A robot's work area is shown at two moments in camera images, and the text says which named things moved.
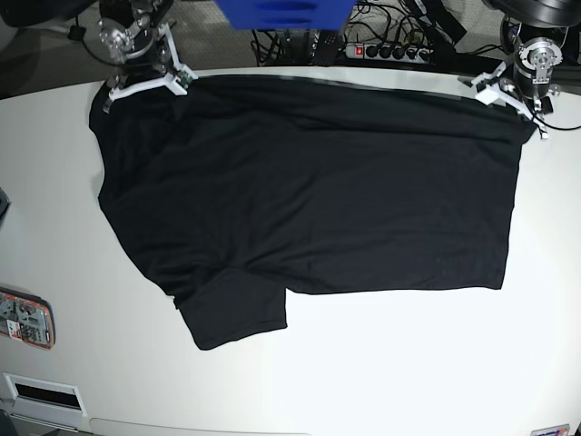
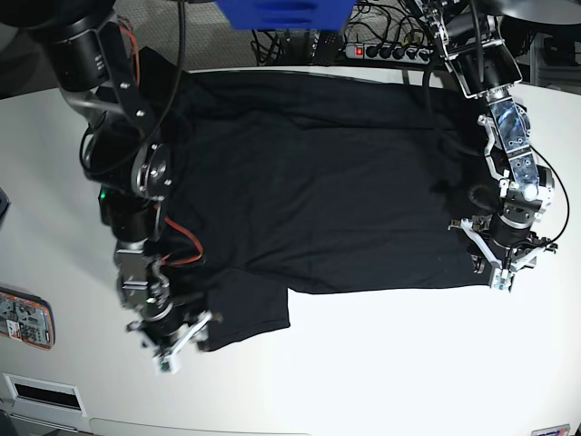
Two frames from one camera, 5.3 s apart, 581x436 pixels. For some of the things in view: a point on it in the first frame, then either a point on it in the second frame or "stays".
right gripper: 533,66 -> 507,235
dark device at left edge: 4,202 stays
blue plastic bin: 287,14 stays
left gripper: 139,54 -> 160,326
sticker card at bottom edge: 560,430 stays
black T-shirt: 238,190 stays
